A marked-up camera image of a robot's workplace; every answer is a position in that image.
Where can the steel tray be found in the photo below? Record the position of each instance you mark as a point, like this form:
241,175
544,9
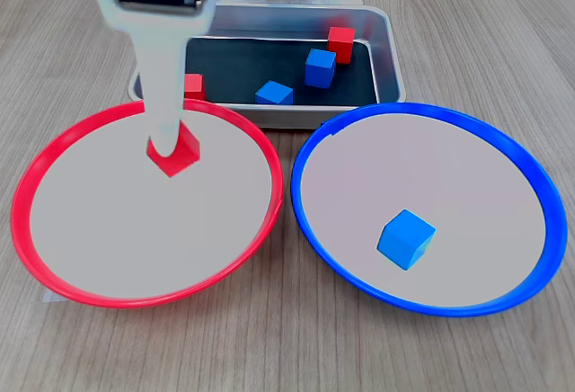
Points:
269,19

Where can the black tray mat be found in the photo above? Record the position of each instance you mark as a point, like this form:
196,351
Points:
251,64

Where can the red-rimmed white plate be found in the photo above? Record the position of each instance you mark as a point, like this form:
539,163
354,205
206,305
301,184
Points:
135,230

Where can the blue cube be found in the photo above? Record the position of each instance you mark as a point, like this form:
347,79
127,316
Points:
404,241
320,68
274,94

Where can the red cube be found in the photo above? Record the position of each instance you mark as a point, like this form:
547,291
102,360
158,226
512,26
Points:
341,43
179,163
194,87

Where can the clear tape strip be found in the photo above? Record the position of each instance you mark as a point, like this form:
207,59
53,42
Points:
53,297

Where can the blue-rimmed white plate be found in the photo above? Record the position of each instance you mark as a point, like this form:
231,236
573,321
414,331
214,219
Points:
449,176

